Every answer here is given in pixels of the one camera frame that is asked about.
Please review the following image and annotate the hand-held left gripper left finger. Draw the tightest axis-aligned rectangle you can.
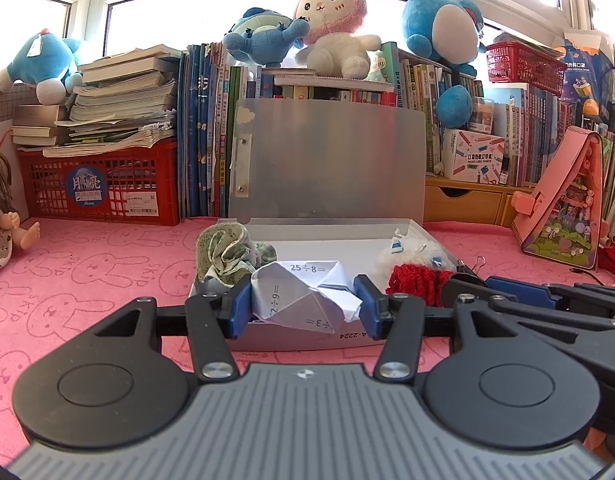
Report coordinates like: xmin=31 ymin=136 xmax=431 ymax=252
xmin=92 ymin=275 xmax=253 ymax=383

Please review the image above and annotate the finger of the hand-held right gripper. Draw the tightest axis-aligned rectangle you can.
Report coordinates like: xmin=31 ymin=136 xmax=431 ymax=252
xmin=490 ymin=294 xmax=615 ymax=396
xmin=445 ymin=274 xmax=615 ymax=317

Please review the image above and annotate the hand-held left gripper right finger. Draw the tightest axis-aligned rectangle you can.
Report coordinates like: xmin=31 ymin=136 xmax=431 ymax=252
xmin=355 ymin=275 xmax=494 ymax=382

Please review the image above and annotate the green plaid doll cloth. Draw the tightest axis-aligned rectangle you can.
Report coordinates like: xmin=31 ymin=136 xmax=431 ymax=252
xmin=196 ymin=222 xmax=278 ymax=291

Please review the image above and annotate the white math paper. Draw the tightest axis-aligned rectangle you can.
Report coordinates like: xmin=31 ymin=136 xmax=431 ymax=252
xmin=250 ymin=258 xmax=363 ymax=333

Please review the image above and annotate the white plush toy red sweater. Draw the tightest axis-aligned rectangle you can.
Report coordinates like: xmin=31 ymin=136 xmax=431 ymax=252
xmin=377 ymin=237 xmax=458 ymax=308

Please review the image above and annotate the white storage box translucent lid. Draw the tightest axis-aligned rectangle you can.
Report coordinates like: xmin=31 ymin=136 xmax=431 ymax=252
xmin=188 ymin=97 xmax=455 ymax=356

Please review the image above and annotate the black binder clip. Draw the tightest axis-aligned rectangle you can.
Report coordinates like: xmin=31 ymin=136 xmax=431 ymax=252
xmin=457 ymin=255 xmax=488 ymax=278

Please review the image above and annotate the wooden desk organizer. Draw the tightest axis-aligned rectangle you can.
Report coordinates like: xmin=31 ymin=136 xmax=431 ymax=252
xmin=425 ymin=175 xmax=533 ymax=228

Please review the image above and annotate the pink toy house case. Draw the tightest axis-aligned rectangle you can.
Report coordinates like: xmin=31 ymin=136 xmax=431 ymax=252
xmin=511 ymin=127 xmax=605 ymax=271

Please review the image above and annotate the pink rabbit print mat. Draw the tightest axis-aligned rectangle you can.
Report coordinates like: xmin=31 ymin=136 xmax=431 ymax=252
xmin=0 ymin=215 xmax=615 ymax=461

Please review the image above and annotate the white label printer box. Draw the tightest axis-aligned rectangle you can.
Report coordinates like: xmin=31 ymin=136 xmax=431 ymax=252
xmin=441 ymin=128 xmax=505 ymax=183

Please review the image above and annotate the row of thin striped books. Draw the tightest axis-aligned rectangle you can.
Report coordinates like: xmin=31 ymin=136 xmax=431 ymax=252
xmin=492 ymin=82 xmax=573 ymax=188

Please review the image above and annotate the row of tall blue books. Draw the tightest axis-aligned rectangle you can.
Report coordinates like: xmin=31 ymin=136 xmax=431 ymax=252
xmin=177 ymin=42 xmax=260 ymax=218

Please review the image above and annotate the clear plastic jar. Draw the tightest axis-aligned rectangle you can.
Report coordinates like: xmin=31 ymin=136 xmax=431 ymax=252
xmin=470 ymin=96 xmax=494 ymax=133

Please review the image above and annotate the blue face mask box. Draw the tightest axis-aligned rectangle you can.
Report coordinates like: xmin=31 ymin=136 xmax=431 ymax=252
xmin=557 ymin=32 xmax=615 ymax=121

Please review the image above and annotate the row of short books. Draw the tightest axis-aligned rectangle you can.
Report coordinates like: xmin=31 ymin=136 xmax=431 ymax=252
xmin=260 ymin=67 xmax=398 ymax=108

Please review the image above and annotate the row of green white books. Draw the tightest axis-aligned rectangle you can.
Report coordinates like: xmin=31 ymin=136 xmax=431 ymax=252
xmin=382 ymin=42 xmax=485 ymax=176

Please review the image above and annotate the red plastic basket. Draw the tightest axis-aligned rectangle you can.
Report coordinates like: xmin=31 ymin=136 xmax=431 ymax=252
xmin=486 ymin=41 xmax=565 ymax=97

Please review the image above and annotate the red plastic crate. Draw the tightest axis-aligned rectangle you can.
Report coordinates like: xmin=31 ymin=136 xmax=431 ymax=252
xmin=18 ymin=141 xmax=180 ymax=226

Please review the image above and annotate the stack of books and papers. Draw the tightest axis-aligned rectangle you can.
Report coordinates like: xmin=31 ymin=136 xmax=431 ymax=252
xmin=11 ymin=45 xmax=180 ymax=158

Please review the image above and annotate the small blue plush toy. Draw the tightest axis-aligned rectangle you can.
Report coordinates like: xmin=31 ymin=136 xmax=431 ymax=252
xmin=222 ymin=7 xmax=311 ymax=67

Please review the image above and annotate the large blue plush toy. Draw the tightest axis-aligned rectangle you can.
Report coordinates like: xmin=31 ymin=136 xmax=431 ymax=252
xmin=398 ymin=0 xmax=488 ymax=128

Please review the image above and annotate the white bunny plush pink hood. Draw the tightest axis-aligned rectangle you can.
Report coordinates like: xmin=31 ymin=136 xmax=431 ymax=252
xmin=286 ymin=0 xmax=383 ymax=80

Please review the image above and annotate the blue plush toy white belly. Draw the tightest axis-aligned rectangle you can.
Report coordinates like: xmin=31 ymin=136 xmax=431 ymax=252
xmin=0 ymin=30 xmax=88 ymax=106

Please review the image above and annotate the black cable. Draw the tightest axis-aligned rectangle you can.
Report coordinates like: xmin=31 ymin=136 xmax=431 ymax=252
xmin=570 ymin=265 xmax=615 ymax=288

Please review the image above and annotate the white window frame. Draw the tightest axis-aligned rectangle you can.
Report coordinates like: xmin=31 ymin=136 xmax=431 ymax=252
xmin=0 ymin=0 xmax=615 ymax=91

